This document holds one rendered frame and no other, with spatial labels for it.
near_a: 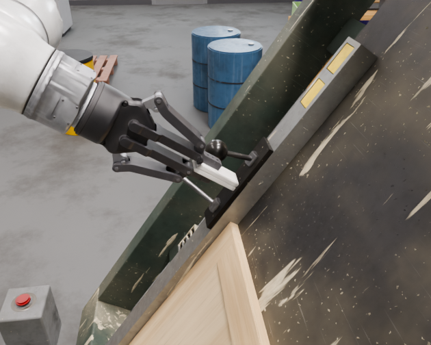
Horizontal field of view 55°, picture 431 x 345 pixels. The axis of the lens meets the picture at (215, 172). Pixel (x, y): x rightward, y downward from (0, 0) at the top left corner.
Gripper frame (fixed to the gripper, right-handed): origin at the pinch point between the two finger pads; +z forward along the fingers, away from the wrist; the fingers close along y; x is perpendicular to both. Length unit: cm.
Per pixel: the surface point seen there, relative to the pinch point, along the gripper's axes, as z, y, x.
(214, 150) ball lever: 0.5, 0.5, 6.4
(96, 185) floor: 31, -165, 235
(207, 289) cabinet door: 13.9, -22.6, 1.7
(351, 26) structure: 19.0, 28.4, 31.2
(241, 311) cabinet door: 13.6, -14.7, -9.2
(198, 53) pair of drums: 75, -58, 373
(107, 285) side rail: 10, -62, 35
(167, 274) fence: 11.5, -32.0, 12.9
